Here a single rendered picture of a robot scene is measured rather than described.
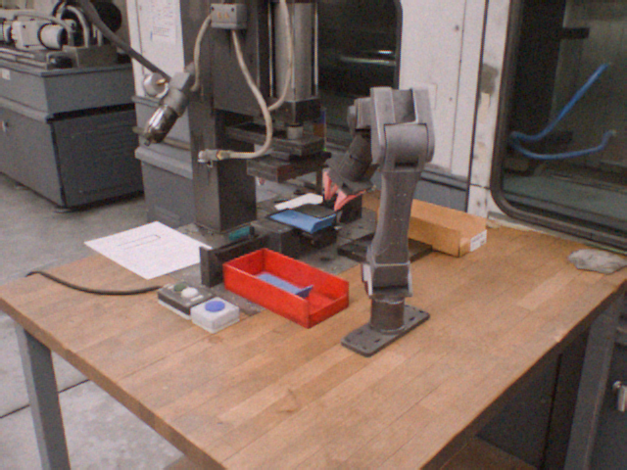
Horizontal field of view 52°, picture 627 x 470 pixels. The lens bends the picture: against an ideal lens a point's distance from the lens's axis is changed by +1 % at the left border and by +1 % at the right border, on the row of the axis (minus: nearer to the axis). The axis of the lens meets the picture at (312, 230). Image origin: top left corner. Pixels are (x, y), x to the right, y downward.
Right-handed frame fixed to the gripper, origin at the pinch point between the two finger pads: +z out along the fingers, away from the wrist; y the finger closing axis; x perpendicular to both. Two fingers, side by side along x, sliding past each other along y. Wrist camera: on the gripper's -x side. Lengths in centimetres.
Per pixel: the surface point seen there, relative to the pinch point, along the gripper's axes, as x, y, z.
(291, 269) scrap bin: 13.5, -6.8, 10.4
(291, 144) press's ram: 3.7, 14.6, -5.3
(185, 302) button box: 37.6, -3.0, 13.8
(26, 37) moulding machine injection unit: -96, 332, 190
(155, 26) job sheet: -68, 163, 67
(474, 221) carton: -35.3, -18.6, -0.2
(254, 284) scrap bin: 25.0, -7.3, 9.2
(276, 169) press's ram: 10.1, 10.6, -2.7
